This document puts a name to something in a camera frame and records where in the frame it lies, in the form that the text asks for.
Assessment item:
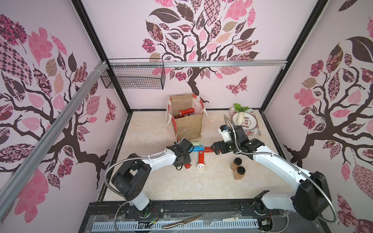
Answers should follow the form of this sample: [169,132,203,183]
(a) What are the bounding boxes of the floral placemat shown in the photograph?
[229,107,261,137]

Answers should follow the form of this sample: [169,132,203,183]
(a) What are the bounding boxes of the green flashlight near bag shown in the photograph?
[191,141,201,147]

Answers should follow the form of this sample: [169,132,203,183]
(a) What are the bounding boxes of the white slotted cable duct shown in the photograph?
[91,218,259,233]

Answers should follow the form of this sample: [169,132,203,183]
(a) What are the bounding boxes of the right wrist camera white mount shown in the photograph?
[218,125,234,143]

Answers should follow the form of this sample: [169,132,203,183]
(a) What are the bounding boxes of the black wire wall basket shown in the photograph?
[101,58,166,90]

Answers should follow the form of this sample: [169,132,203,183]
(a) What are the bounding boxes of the back aluminium frame bar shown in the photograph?
[109,60,287,68]

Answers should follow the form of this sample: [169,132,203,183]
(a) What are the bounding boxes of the spice jar black lid lower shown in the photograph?
[233,166,246,180]

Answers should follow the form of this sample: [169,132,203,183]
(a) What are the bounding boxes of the burlap tote bag red trim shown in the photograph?
[166,94,207,140]

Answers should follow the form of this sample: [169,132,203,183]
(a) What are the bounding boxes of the table knife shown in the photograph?
[162,214,203,229]

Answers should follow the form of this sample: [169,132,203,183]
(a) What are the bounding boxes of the red flashlight white head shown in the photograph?
[197,150,206,170]

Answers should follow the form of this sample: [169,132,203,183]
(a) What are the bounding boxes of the spice jar black lid upper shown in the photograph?
[230,157,242,171]

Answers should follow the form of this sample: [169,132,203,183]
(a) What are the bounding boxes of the left flexible metal conduit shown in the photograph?
[104,128,187,204]

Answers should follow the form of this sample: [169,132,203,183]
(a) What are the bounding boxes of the aluminium frame bar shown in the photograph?
[1,61,108,217]
[109,60,287,68]

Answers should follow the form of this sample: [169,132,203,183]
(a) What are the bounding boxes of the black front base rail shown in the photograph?
[87,198,318,219]

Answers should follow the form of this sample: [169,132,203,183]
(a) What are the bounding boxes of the left aluminium frame bar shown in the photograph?
[1,61,108,217]

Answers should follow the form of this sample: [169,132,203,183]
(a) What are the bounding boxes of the white radish toy green leaves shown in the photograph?
[234,103,250,125]

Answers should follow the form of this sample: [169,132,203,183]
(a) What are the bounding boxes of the flexible metal conduit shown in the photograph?
[104,128,187,204]
[223,114,339,224]

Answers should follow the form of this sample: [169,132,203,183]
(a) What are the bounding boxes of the right flexible metal conduit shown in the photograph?
[223,114,339,224]

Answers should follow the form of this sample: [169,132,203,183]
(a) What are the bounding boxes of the white patterned plate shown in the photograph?
[232,112,258,130]

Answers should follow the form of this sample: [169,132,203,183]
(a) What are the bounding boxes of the spice jar black lid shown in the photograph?
[230,157,242,171]
[233,166,246,180]

